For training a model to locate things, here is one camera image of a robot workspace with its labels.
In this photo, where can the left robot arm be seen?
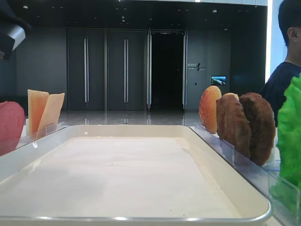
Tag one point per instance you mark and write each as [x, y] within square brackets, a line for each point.
[13, 30]

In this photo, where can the brown meat patty inner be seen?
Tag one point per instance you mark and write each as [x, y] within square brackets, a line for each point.
[232, 124]

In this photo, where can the yellow cheese slice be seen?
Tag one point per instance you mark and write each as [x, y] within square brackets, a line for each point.
[52, 110]

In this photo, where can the dark meat patty outer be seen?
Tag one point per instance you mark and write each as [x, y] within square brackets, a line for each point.
[260, 115]

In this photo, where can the orange cheese slice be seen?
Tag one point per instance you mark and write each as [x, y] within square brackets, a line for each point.
[36, 104]

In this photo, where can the green lettuce leaf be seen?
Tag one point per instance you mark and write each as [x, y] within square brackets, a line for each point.
[289, 141]

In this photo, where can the golden bun half inner right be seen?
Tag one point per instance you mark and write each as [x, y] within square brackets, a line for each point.
[207, 108]

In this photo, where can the white rectangular tray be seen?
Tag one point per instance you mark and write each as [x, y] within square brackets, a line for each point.
[125, 175]

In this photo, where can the person in dark shirt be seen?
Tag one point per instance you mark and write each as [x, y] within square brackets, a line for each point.
[289, 20]

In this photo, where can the wall display screen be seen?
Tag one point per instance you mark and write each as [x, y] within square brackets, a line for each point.
[218, 80]

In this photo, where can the clear rail left long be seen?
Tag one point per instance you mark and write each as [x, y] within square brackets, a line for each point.
[35, 136]

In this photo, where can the clear rail long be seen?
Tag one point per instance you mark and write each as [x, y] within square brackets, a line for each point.
[260, 177]
[35, 136]

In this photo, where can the clear rail right long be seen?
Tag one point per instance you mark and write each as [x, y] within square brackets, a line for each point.
[260, 177]

